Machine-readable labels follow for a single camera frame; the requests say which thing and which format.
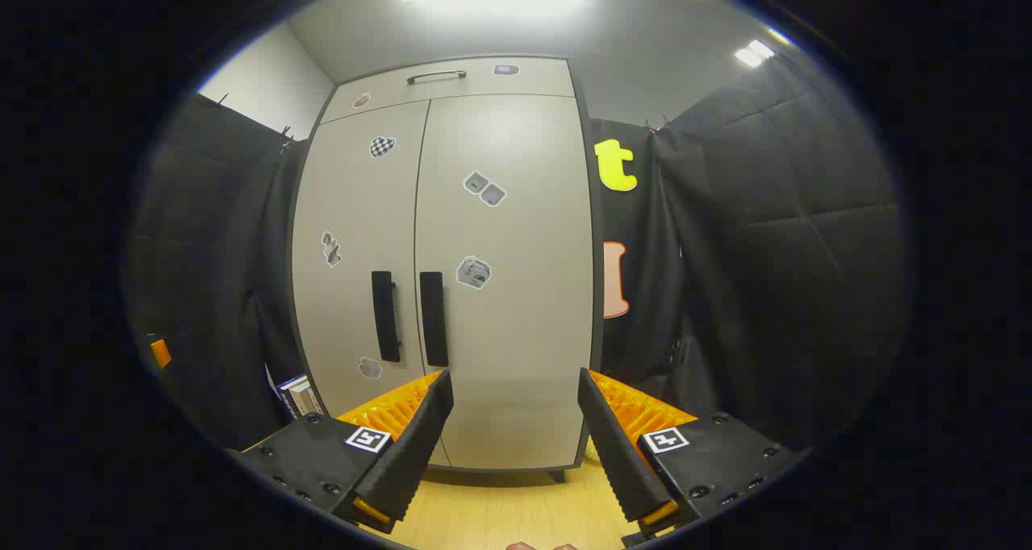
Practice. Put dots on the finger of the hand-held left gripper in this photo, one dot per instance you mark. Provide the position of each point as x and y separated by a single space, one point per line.
161 354

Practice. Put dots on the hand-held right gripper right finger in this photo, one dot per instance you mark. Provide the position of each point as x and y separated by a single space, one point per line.
617 445

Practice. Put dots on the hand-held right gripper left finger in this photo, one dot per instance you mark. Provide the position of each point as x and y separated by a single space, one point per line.
415 445

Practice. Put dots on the grey shoe cabinet door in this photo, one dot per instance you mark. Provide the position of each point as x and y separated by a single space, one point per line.
355 235
516 332

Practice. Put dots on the grey shoe cabinet body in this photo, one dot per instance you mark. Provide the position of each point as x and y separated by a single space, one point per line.
597 276

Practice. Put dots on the blue book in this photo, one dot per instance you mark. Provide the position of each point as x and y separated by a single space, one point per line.
274 389

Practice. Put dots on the white book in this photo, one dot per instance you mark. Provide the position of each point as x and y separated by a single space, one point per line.
306 398

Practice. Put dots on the cream book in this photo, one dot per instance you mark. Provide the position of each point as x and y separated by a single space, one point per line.
292 389

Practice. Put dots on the black backdrop cloth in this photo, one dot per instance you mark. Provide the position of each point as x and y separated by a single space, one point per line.
766 252

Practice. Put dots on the small ceiling light panel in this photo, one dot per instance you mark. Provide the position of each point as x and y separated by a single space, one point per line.
753 53

